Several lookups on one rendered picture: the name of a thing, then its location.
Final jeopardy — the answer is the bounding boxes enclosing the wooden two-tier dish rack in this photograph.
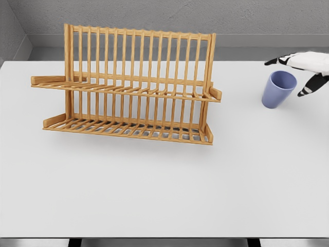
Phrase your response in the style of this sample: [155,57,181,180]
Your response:
[30,23,223,146]

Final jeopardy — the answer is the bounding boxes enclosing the blue plastic cup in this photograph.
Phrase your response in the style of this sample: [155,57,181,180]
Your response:
[261,70,298,110]

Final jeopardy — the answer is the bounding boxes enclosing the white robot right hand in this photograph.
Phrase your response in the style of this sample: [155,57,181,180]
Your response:
[264,51,329,98]

